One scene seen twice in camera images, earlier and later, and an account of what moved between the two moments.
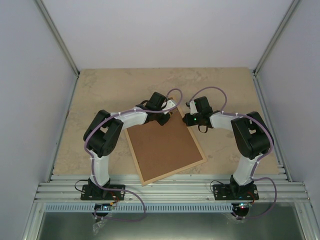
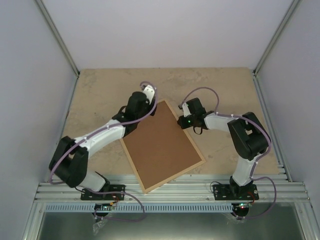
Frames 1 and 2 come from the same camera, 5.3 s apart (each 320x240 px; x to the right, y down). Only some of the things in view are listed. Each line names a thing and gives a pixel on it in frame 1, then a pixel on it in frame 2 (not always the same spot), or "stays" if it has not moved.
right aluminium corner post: (257, 84) stays
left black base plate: (88, 192) stays
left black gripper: (163, 121) → (153, 102)
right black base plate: (226, 192) stays
